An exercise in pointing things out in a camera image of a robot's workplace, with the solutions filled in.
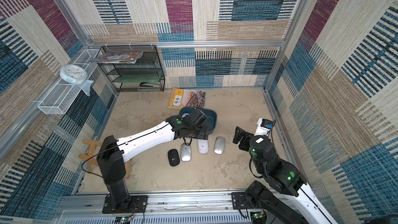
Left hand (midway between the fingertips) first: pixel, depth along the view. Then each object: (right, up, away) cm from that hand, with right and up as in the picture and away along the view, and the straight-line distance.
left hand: (204, 131), depth 82 cm
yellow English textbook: (-16, +19, +33) cm, 41 cm away
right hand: (+17, +4, -15) cm, 23 cm away
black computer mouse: (-16, -15, +3) cm, 22 cm away
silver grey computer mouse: (+9, -9, +9) cm, 16 cm away
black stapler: (-40, +28, +27) cm, 56 cm away
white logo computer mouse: (0, -10, +7) cm, 12 cm away
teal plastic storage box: (-12, +9, +23) cm, 28 cm away
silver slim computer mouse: (-10, -13, +7) cm, 18 cm away
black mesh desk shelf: (-49, +39, +26) cm, 68 cm away
